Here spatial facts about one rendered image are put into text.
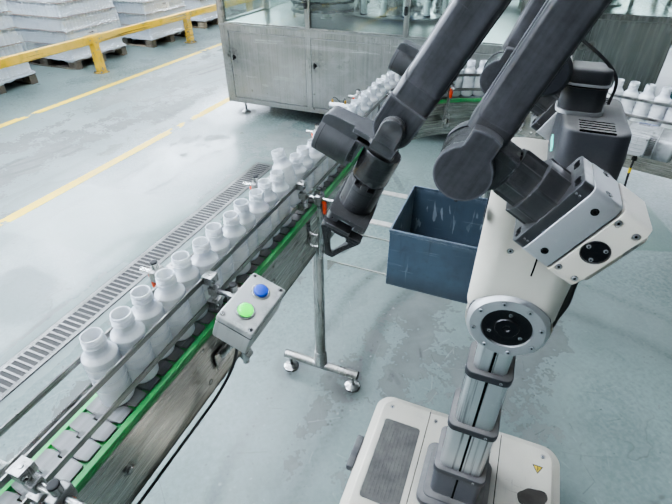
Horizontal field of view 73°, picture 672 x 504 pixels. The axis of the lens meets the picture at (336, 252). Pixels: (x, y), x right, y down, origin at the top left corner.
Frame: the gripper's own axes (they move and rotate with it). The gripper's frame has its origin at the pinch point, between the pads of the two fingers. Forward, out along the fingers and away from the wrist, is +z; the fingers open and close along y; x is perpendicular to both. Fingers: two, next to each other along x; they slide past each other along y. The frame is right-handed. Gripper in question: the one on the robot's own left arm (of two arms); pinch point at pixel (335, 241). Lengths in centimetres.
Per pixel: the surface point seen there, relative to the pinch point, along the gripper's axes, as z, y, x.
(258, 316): 21.4, 5.6, -6.5
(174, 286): 24.6, 5.8, -24.0
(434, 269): 36, -52, 33
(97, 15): 280, -531, -435
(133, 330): 25.2, 17.8, -24.9
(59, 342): 181, -45, -97
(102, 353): 25.4, 23.9, -26.5
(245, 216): 25.6, -22.8, -21.8
